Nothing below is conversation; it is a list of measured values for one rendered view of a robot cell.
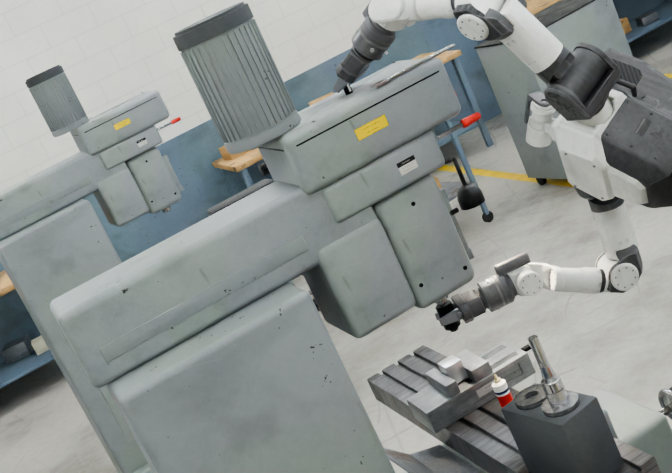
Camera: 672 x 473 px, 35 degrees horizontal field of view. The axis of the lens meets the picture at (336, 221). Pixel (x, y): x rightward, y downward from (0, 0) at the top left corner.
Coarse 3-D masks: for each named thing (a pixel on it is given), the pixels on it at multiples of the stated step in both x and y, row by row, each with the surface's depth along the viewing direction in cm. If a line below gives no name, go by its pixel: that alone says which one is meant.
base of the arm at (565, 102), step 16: (592, 48) 245; (608, 64) 246; (608, 80) 246; (560, 96) 244; (576, 96) 243; (592, 96) 246; (608, 96) 247; (560, 112) 251; (576, 112) 246; (592, 112) 245
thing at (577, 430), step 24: (504, 408) 258; (528, 408) 252; (552, 408) 246; (576, 408) 244; (600, 408) 245; (528, 432) 253; (552, 432) 244; (576, 432) 242; (600, 432) 246; (528, 456) 259; (552, 456) 250; (576, 456) 242; (600, 456) 246
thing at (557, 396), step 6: (558, 384) 244; (546, 390) 245; (552, 390) 244; (558, 390) 244; (564, 390) 245; (546, 396) 247; (552, 396) 245; (558, 396) 244; (564, 396) 245; (552, 402) 245; (558, 402) 245; (564, 402) 245
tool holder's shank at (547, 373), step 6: (534, 336) 243; (534, 342) 242; (534, 348) 243; (540, 348) 242; (534, 354) 243; (540, 354) 243; (540, 360) 243; (546, 360) 243; (540, 366) 244; (546, 366) 244; (546, 372) 244; (552, 372) 244; (546, 378) 244; (552, 378) 244
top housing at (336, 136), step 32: (352, 96) 266; (384, 96) 262; (416, 96) 265; (448, 96) 268; (320, 128) 257; (352, 128) 260; (384, 128) 263; (416, 128) 266; (288, 160) 258; (320, 160) 258; (352, 160) 261
